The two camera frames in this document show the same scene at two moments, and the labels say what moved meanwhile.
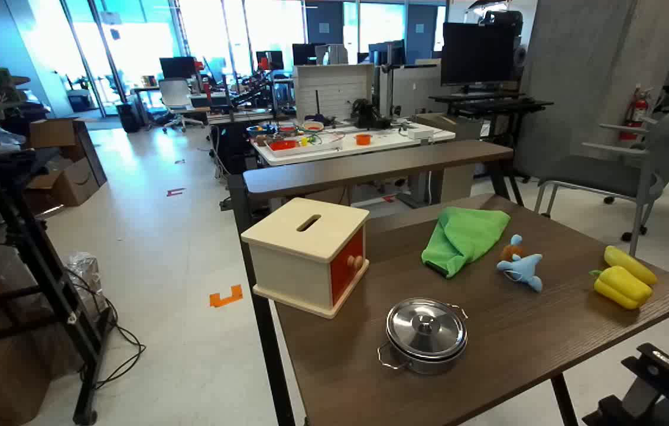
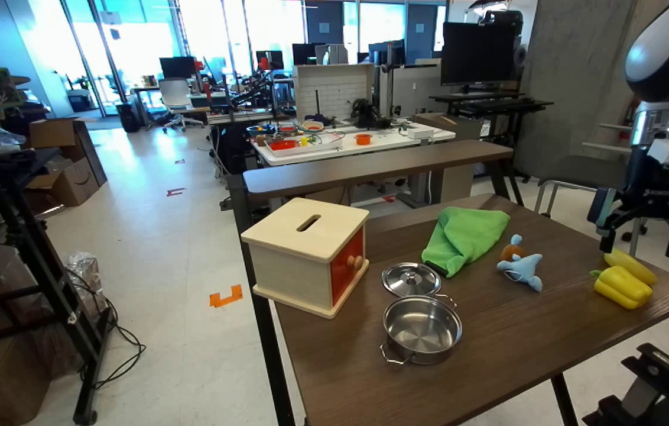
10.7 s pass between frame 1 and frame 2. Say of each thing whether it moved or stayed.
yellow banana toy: stayed
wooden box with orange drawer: stayed
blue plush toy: stayed
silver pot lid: moved
